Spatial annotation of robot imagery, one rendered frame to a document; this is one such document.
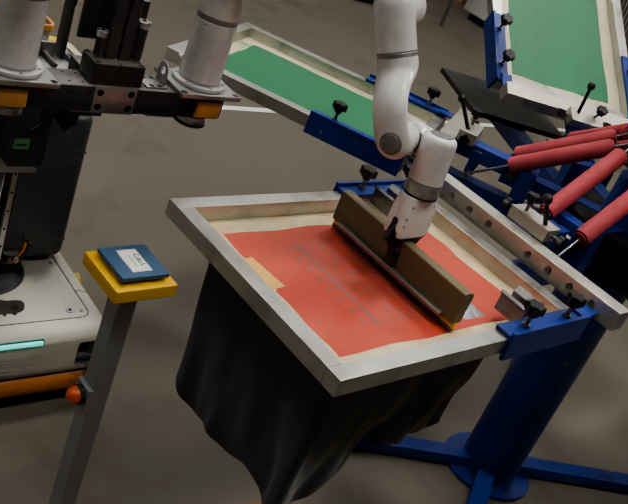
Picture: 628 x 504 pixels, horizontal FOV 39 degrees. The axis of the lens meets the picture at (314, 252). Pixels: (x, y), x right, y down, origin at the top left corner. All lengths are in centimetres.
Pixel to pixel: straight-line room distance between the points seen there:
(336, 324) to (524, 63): 180
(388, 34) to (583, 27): 188
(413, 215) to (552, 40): 172
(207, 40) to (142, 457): 126
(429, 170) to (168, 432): 133
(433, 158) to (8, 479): 142
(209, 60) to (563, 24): 185
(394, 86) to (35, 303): 133
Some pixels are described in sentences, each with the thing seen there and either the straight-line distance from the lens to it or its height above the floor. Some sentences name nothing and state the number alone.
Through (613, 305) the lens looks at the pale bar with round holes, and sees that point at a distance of 214.
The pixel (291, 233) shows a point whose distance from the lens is 197.
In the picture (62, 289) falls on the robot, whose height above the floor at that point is 28.
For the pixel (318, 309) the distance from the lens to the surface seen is 174.
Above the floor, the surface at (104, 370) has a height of 72.
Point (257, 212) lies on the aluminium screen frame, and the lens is 197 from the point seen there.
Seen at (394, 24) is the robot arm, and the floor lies 146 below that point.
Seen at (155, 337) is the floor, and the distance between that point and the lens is 313.
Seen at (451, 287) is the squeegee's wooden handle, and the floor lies 104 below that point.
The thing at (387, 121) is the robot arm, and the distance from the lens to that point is 178.
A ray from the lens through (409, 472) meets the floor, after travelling 303.
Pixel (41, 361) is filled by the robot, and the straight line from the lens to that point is 263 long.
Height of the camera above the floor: 184
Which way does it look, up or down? 27 degrees down
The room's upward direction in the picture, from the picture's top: 22 degrees clockwise
